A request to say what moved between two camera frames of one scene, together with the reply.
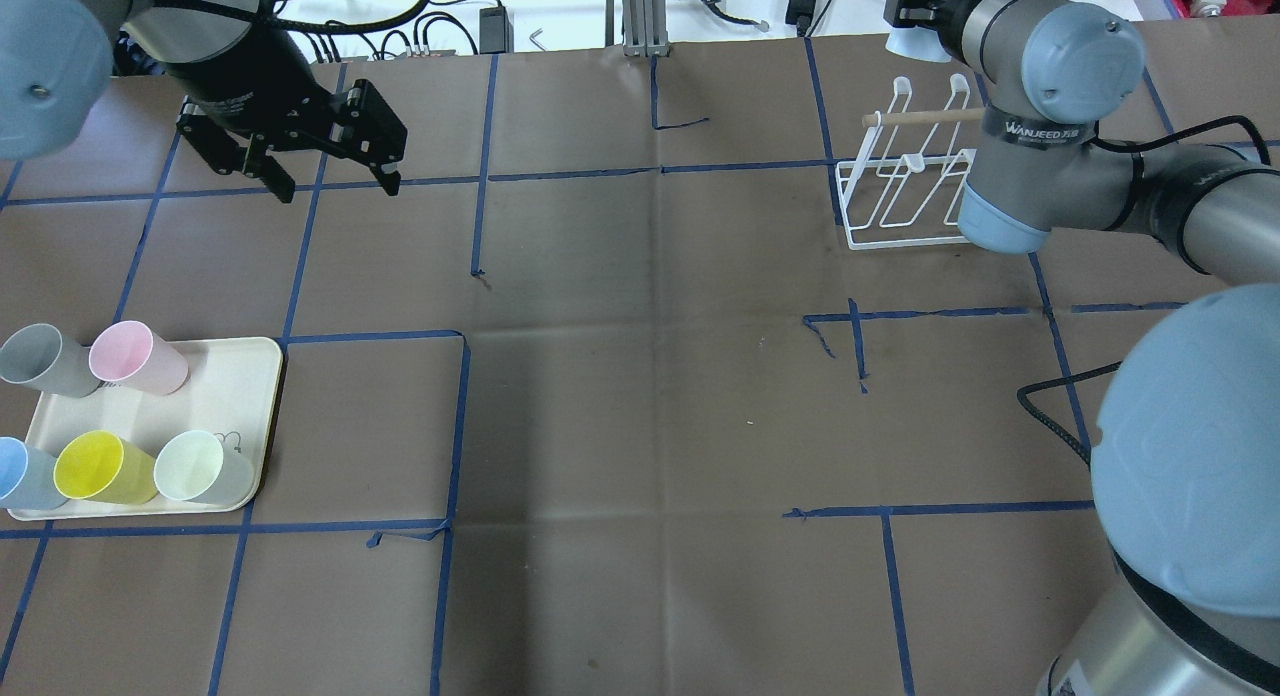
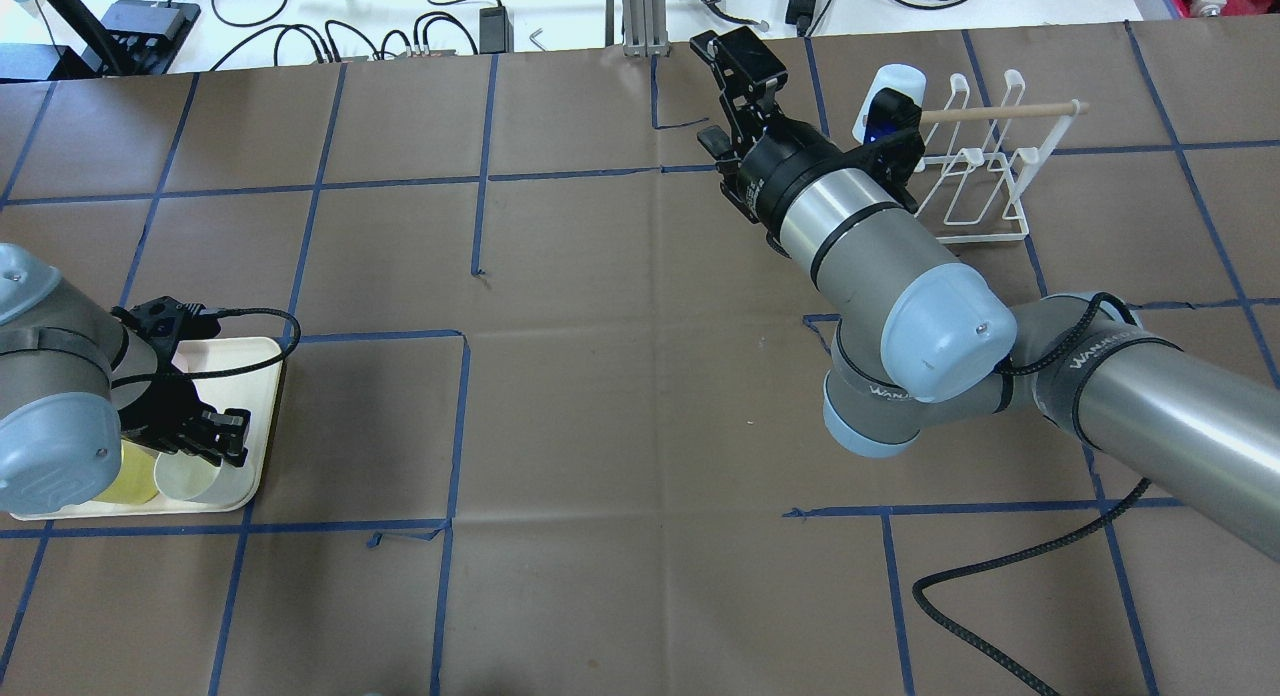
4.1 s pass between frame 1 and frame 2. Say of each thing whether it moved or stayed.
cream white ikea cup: stayed
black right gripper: moved
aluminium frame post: stayed
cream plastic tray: stayed
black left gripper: moved
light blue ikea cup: moved
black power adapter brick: stayed
